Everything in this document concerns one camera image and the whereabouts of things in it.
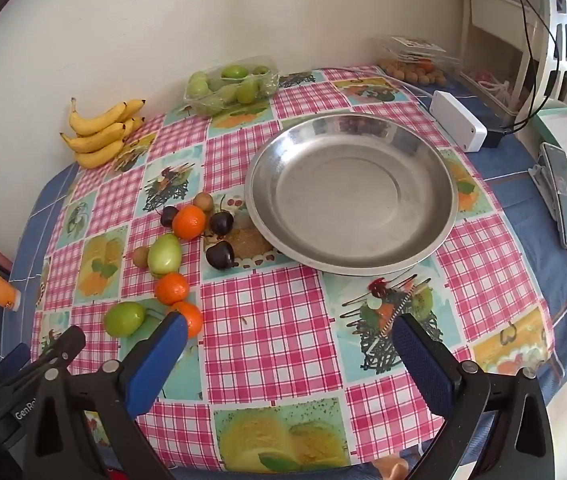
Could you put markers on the small brown round fruit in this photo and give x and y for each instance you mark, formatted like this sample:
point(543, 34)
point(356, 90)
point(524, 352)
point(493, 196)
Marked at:
point(203, 201)
point(140, 256)

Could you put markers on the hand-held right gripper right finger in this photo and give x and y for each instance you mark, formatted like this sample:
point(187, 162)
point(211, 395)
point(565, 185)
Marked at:
point(423, 365)

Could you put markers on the grey remote control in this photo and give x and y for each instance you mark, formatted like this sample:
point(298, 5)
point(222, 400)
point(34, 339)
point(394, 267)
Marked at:
point(563, 195)

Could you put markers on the orange tangerine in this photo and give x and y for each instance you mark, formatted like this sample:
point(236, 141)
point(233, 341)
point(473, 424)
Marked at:
point(172, 288)
point(192, 316)
point(189, 221)

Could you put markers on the clear plastic clamshell container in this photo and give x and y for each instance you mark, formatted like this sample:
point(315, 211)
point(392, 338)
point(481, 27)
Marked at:
point(413, 47)

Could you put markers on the black power adapter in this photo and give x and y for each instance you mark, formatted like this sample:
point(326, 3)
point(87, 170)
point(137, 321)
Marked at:
point(493, 136)

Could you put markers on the clear plastic fruit tray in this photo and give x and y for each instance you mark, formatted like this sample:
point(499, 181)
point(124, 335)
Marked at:
point(201, 106)

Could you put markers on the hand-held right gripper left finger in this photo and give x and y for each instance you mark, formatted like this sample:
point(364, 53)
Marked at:
point(161, 360)

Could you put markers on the white wooden furniture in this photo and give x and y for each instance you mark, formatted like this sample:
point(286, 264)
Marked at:
point(468, 25)

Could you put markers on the dark plum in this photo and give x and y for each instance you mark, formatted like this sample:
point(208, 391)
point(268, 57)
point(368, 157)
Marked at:
point(168, 216)
point(221, 222)

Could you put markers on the white clip stand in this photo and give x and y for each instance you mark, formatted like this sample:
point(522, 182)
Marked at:
point(541, 180)

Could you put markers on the pile of packed green jujubes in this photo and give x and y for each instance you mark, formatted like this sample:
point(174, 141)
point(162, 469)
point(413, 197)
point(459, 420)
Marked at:
point(236, 71)

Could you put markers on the white plastic box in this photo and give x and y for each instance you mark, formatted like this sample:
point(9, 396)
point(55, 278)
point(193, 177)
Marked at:
point(456, 120)

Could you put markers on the blue table cover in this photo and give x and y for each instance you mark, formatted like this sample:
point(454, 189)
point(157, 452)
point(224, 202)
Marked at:
point(508, 210)

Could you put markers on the round steel plate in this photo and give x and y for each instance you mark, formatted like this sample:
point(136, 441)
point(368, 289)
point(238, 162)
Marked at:
point(348, 195)

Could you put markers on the yellow banana bunch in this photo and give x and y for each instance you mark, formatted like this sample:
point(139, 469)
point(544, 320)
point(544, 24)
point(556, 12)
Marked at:
point(95, 140)

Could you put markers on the green mango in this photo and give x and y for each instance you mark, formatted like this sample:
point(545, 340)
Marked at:
point(165, 254)
point(124, 318)

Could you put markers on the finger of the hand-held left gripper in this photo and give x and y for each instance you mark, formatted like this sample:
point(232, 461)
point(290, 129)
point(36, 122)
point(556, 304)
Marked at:
point(70, 341)
point(13, 358)

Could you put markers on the pile of tan longans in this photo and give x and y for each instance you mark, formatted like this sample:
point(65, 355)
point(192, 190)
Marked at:
point(413, 76)

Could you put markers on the pink checked vinyl tablecloth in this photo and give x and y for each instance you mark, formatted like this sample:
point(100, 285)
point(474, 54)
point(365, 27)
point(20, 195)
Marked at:
point(263, 330)

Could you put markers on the clear bag with red contents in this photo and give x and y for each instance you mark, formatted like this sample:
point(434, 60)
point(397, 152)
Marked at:
point(493, 85)

